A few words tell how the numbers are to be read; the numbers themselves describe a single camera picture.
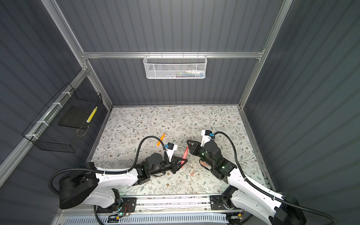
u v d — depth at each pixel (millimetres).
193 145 669
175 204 757
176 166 697
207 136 691
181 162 737
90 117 766
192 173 844
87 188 421
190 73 914
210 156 580
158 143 977
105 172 475
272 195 430
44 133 638
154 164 595
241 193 611
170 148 693
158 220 771
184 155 738
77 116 755
